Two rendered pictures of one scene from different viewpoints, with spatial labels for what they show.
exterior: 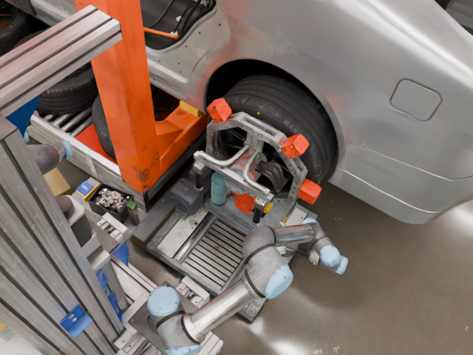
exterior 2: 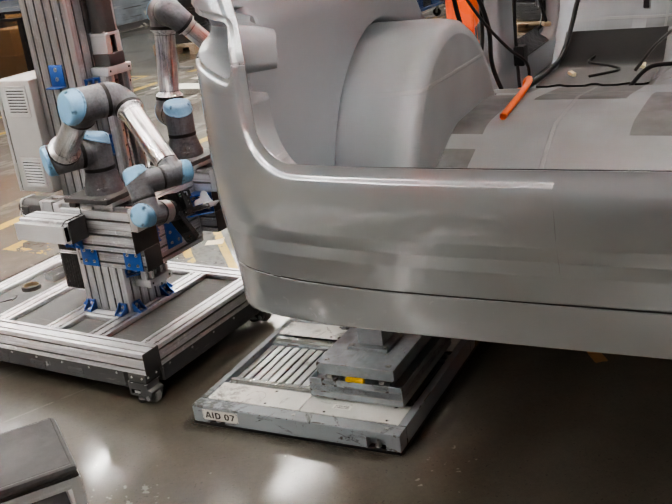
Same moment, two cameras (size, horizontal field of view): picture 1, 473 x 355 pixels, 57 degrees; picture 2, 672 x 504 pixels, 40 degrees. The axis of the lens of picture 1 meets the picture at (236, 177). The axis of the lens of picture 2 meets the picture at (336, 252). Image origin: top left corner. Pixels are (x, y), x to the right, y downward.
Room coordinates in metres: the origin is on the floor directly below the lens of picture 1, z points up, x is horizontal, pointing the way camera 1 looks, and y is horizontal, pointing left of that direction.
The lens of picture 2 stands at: (1.42, -3.25, 1.73)
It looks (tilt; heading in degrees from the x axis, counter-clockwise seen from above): 20 degrees down; 91
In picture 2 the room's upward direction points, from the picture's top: 7 degrees counter-clockwise
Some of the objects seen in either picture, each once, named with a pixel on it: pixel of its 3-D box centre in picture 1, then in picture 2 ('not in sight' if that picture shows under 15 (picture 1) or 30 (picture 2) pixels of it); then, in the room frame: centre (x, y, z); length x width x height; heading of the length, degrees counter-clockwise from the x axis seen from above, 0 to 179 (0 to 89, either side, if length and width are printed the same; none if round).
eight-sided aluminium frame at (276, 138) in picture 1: (253, 161); not in sight; (1.30, -0.08, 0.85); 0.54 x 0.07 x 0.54; 63
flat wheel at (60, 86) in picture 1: (61, 69); not in sight; (2.22, 1.32, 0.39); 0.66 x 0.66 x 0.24
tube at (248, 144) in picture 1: (225, 145); not in sight; (1.24, 0.07, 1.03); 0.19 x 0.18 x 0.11; 153
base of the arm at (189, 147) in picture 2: not in sight; (184, 143); (0.75, 0.63, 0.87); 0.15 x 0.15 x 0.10
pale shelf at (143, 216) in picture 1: (109, 206); not in sight; (1.16, 0.69, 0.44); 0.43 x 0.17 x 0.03; 63
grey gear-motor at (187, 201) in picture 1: (199, 187); not in sight; (1.48, 0.22, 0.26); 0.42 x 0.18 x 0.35; 153
